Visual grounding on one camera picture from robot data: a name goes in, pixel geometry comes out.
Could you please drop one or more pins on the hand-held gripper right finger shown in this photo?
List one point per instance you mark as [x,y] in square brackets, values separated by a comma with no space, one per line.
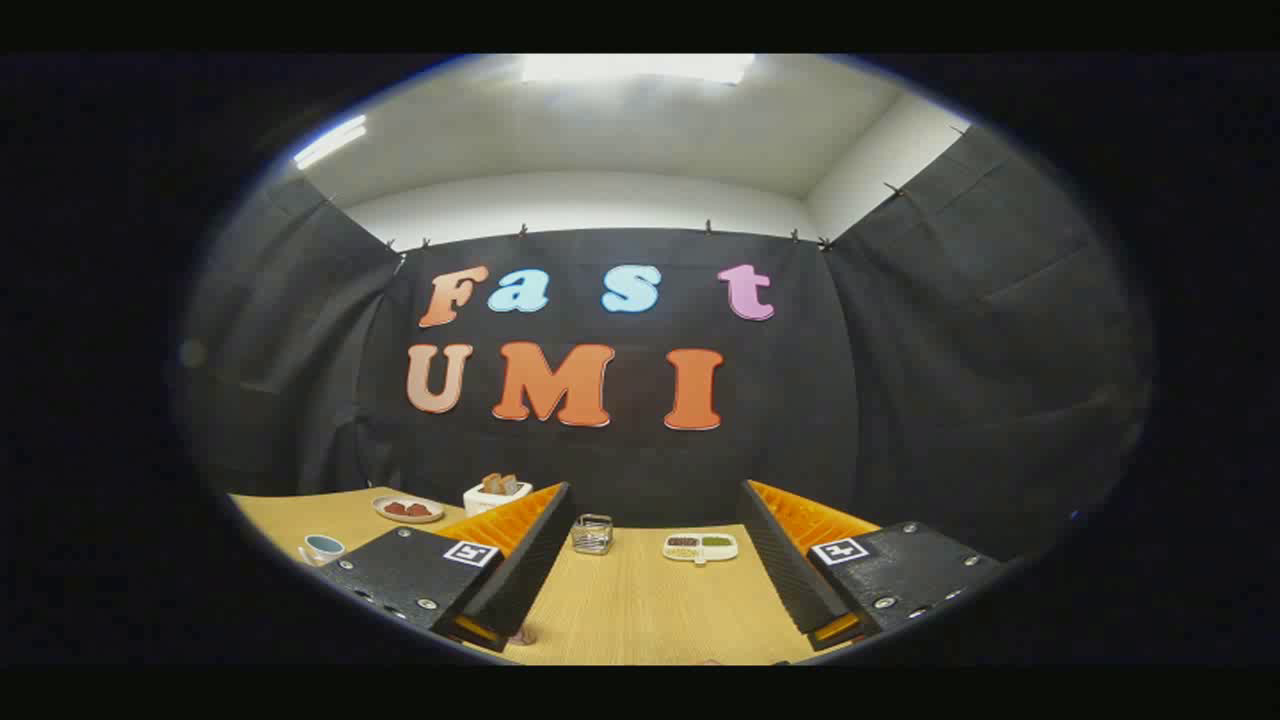
[790,580]

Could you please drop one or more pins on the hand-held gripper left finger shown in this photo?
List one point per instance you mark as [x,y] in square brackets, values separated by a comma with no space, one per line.
[520,580]

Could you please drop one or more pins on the white cup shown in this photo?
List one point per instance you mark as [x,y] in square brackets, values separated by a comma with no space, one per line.
[322,548]

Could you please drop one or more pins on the white toaster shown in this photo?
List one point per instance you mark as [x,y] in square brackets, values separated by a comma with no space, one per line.
[495,502]

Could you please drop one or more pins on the white divided dish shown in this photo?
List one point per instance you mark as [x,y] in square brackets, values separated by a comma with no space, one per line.
[700,548]

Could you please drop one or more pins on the wooden table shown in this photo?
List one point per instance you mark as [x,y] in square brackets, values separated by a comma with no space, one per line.
[640,600]

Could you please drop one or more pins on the white plate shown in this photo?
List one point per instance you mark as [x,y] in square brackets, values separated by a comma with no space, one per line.
[408,518]

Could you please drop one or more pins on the ceiling light panel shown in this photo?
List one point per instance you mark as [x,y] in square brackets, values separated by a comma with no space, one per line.
[330,142]
[635,68]

